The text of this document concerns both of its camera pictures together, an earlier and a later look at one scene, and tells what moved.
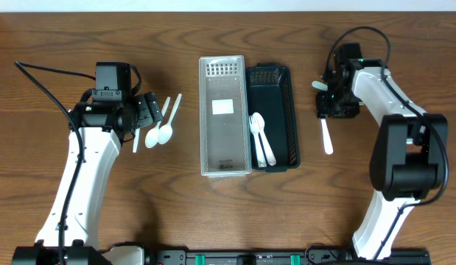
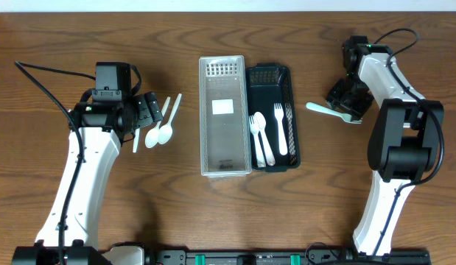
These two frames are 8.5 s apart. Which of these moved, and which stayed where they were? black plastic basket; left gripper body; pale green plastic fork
Moved: pale green plastic fork
Stayed: left gripper body; black plastic basket
